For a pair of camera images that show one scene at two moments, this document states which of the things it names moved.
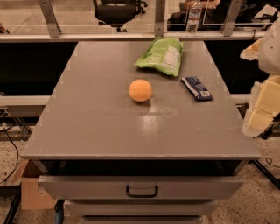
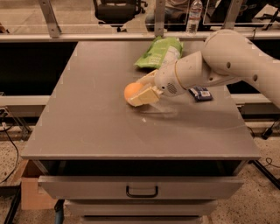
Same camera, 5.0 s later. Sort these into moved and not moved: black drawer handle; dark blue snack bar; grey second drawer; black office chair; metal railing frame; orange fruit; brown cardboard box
Moved: orange fruit
Not moved: black drawer handle; black office chair; brown cardboard box; metal railing frame; grey second drawer; dark blue snack bar
